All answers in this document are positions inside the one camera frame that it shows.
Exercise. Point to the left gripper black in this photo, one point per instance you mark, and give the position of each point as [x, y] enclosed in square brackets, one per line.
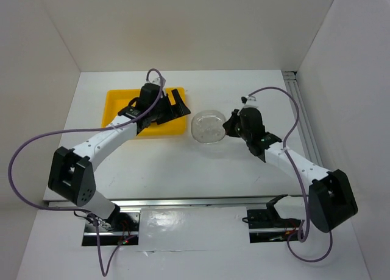
[173, 111]

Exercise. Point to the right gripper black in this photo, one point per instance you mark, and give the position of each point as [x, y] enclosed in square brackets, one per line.
[229, 125]

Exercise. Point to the clear glass plate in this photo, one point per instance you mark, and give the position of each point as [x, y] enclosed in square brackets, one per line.
[207, 126]

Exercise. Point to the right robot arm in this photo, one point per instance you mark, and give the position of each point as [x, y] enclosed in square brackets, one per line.
[327, 198]

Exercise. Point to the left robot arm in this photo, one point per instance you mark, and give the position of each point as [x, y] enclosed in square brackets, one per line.
[72, 170]

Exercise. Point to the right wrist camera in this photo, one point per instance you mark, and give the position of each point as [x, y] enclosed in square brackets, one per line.
[249, 102]

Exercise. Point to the aluminium rail right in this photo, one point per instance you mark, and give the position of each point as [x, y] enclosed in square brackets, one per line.
[304, 128]

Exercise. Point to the aluminium rail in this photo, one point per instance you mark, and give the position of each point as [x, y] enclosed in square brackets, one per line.
[304, 128]
[191, 202]

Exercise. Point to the aluminium rail front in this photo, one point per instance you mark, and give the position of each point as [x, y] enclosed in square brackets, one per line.
[191, 202]

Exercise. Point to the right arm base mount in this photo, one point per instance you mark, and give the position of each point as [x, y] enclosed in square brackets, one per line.
[265, 225]

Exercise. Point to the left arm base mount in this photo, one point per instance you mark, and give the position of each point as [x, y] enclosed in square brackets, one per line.
[126, 231]

